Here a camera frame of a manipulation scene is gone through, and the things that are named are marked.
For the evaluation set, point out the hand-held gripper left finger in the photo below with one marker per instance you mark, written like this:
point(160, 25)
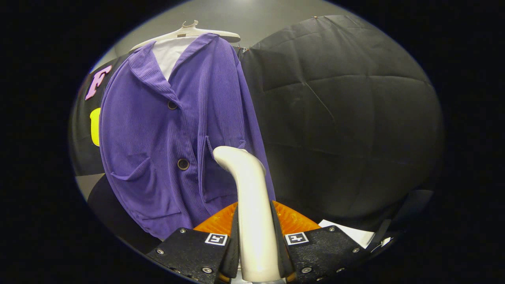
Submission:
point(197, 254)

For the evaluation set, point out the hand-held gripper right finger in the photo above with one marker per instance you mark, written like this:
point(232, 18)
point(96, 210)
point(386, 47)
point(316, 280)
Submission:
point(319, 252)

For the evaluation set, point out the white garment steamer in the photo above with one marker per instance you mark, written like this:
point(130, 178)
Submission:
point(252, 209)

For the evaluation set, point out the white shirt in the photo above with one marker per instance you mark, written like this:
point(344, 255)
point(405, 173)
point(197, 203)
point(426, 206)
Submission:
point(169, 55)

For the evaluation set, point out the white sheet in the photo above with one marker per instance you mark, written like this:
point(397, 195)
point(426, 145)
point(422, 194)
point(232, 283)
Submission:
point(355, 233)

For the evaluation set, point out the black backdrop cloth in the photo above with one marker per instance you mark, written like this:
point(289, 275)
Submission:
point(347, 118)

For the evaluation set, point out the white plastic hanger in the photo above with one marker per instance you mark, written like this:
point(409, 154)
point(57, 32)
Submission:
point(189, 32)

